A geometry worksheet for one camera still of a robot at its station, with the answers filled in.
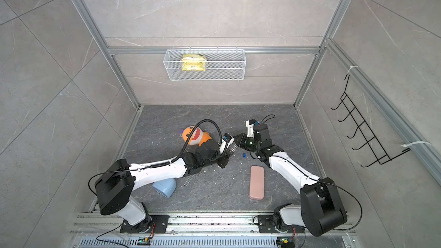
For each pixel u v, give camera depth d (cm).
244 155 95
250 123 79
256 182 83
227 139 70
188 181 86
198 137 96
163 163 53
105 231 73
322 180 45
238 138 74
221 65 101
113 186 44
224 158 71
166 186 76
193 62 86
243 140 74
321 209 41
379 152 60
